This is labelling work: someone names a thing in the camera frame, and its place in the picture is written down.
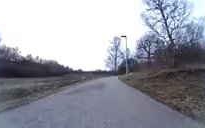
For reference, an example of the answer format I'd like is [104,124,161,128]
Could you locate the dry grass bank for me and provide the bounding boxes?
[118,64,205,128]

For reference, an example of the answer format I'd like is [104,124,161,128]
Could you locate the dark row of trees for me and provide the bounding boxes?
[0,36,119,79]

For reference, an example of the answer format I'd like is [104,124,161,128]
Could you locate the pale grass field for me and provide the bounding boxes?
[0,73,106,116]

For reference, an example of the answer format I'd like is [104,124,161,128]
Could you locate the street lamp pole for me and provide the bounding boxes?
[120,35,129,76]

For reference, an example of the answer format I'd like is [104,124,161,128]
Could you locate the large bare tree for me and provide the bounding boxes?
[141,0,205,66]

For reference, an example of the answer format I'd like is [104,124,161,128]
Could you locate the brown bushes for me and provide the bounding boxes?
[129,47,205,73]

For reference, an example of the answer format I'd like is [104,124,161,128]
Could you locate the grey asphalt road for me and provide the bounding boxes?
[0,75,205,128]

